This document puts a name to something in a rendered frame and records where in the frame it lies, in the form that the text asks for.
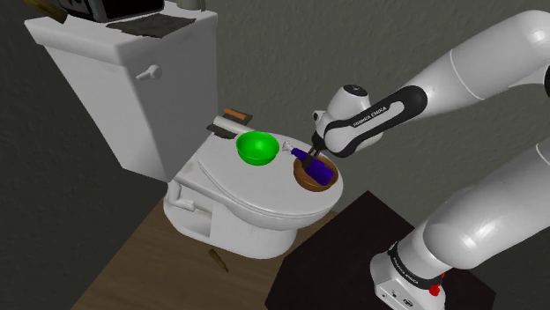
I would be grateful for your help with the black box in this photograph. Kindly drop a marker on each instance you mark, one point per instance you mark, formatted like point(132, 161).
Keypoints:
point(111, 8)

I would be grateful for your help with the purple bottle with white cap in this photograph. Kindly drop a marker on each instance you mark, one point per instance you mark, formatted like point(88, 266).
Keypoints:
point(322, 171)

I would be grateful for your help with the brown wooden bowl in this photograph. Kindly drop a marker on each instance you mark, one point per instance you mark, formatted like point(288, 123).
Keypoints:
point(307, 180)

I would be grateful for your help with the orange brown bar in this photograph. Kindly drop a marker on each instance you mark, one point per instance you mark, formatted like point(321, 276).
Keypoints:
point(237, 114)

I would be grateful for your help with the green bowl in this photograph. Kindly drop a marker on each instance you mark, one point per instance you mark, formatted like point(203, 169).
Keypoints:
point(257, 148)

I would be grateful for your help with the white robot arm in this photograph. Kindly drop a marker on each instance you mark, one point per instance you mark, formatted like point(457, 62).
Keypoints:
point(481, 223)

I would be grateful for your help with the brown wooden stick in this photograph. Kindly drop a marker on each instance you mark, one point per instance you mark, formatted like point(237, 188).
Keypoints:
point(47, 9)

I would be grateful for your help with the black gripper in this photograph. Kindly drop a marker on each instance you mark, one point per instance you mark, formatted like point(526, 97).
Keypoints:
point(316, 141)

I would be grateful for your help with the white and black tool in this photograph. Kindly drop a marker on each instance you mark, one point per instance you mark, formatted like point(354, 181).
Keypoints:
point(227, 126)

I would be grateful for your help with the grey round container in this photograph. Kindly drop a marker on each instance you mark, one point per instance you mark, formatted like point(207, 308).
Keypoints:
point(191, 4)

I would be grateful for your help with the small brown bottle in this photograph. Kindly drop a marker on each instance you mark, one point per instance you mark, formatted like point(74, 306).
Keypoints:
point(218, 259)

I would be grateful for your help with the white toilet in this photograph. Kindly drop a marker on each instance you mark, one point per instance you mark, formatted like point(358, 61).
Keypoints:
point(141, 111)

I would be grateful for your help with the dark robot stand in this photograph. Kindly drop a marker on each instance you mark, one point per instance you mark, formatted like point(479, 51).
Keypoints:
point(335, 257)

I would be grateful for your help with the dark grey cloth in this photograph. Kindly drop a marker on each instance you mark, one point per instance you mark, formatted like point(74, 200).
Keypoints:
point(150, 25)

